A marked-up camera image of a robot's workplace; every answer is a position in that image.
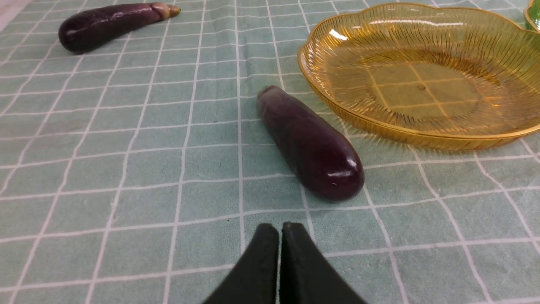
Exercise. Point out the purple eggplant beige stem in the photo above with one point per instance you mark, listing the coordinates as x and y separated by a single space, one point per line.
91 29

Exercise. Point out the amber glass plate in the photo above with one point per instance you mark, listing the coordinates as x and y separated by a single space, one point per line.
452 78

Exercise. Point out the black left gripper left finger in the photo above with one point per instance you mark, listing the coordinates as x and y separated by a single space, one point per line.
253 279

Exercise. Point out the green glass plate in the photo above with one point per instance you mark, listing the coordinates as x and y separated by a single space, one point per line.
532 16

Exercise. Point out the purple eggplant green stem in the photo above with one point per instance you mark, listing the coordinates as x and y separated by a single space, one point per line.
321 157

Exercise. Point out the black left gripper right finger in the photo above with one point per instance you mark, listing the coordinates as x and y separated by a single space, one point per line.
306 277

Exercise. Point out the green checkered tablecloth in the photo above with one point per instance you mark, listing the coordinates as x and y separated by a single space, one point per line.
138 173

